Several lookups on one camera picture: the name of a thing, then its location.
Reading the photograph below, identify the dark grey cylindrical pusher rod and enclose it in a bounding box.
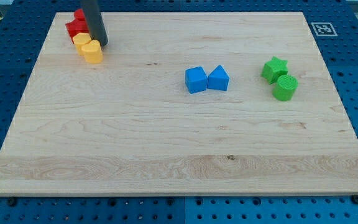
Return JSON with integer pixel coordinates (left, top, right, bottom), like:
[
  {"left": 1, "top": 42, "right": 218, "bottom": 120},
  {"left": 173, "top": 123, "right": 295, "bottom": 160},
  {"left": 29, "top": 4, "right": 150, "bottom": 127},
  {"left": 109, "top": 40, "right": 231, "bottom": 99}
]
[{"left": 80, "top": 0, "right": 108, "bottom": 47}]

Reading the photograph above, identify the yellow heart block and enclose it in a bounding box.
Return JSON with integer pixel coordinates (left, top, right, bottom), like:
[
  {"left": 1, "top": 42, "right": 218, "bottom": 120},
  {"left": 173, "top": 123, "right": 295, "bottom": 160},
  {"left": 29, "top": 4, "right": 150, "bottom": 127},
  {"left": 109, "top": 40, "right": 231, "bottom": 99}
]
[{"left": 81, "top": 40, "right": 103, "bottom": 63}]

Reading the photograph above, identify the yellow hexagon block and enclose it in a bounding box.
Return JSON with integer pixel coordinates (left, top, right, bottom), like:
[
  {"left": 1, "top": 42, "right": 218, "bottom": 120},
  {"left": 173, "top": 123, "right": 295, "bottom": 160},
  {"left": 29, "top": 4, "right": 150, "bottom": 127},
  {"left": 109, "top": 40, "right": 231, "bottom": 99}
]
[{"left": 72, "top": 32, "right": 91, "bottom": 56}]

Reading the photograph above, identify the red star block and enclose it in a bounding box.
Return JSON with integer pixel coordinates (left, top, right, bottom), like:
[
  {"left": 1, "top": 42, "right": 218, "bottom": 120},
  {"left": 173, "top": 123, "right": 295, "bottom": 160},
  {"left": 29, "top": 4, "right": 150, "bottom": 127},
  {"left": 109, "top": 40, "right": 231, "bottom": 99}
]
[{"left": 65, "top": 18, "right": 89, "bottom": 42}]

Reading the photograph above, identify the red cylinder block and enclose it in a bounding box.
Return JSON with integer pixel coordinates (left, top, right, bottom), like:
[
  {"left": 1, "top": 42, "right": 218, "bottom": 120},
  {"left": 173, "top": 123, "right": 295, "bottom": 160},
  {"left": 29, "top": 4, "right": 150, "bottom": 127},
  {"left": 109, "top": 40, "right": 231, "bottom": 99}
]
[{"left": 73, "top": 8, "right": 85, "bottom": 21}]

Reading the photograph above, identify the blue cube block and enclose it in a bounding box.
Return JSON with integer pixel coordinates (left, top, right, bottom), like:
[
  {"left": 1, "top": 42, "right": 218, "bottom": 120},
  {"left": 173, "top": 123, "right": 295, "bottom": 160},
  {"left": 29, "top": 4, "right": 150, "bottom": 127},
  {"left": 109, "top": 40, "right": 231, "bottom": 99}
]
[{"left": 185, "top": 67, "right": 208, "bottom": 94}]

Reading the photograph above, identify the blue triangle block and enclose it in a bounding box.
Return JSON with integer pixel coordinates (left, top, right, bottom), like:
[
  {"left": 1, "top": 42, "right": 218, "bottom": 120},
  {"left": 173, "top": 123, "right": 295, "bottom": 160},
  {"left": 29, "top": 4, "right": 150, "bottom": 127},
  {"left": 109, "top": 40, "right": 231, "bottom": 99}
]
[{"left": 207, "top": 65, "right": 230, "bottom": 91}]

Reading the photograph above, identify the light wooden board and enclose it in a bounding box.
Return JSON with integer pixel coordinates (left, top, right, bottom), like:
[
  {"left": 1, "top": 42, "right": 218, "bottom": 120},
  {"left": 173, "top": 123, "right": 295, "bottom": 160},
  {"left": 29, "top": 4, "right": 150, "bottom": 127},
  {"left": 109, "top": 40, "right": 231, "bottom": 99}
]
[{"left": 0, "top": 12, "right": 358, "bottom": 197}]

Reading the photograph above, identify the green star block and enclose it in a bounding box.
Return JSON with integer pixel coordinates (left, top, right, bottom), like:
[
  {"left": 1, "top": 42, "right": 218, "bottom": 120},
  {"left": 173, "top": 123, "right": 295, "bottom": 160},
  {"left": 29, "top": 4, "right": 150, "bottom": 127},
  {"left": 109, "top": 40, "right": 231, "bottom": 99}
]
[{"left": 261, "top": 56, "right": 288, "bottom": 85}]

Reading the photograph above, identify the green cylinder block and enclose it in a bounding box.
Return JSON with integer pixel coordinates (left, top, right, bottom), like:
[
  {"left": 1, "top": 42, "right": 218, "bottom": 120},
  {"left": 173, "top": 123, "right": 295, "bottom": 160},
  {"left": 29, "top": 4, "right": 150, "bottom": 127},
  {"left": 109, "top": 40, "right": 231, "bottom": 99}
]
[{"left": 272, "top": 75, "right": 298, "bottom": 101}]

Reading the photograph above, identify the white fiducial marker tag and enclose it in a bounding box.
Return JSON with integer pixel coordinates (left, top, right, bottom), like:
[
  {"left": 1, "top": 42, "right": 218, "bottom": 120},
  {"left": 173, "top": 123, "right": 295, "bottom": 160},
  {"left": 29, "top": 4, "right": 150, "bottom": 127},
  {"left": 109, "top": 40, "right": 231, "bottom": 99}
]
[{"left": 311, "top": 22, "right": 337, "bottom": 37}]

